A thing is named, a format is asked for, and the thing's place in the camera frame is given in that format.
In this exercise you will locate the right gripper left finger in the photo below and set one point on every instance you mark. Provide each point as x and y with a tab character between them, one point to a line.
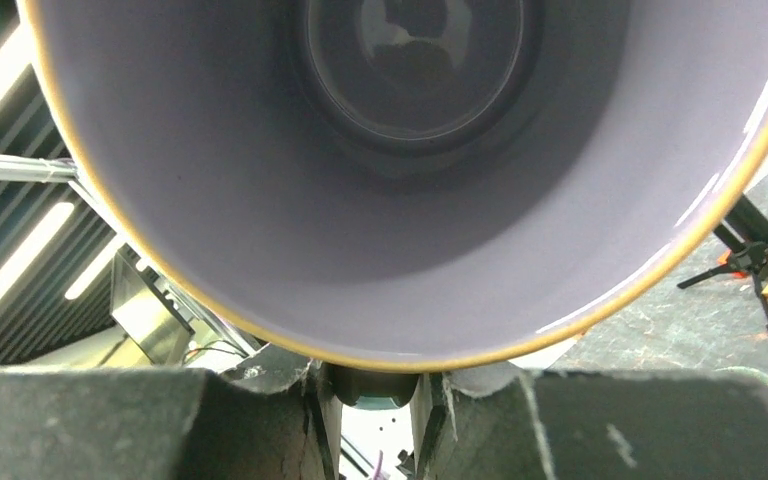
271	417

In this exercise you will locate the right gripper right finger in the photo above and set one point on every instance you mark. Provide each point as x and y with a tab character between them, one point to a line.
504	422

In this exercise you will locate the pale pink mug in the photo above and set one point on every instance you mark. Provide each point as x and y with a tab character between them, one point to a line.
409	186

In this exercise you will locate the black microphone tripod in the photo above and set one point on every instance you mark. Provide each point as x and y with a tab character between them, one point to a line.
744	231

